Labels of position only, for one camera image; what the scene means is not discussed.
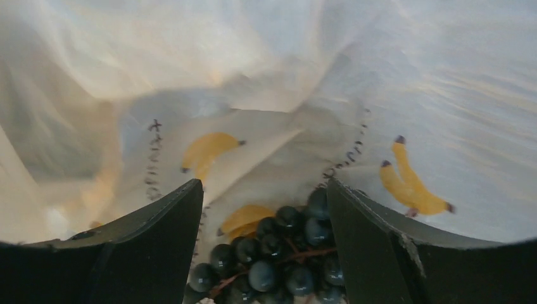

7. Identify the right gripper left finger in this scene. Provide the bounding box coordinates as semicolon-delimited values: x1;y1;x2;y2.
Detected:
1;179;203;303

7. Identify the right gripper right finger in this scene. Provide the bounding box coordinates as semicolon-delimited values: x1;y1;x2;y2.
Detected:
327;179;536;303

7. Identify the translucent cream plastic bag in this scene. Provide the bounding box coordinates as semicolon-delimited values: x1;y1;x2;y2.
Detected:
0;0;537;304

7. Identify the dark fake grape bunch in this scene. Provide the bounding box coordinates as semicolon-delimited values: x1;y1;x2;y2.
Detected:
182;187;367;303

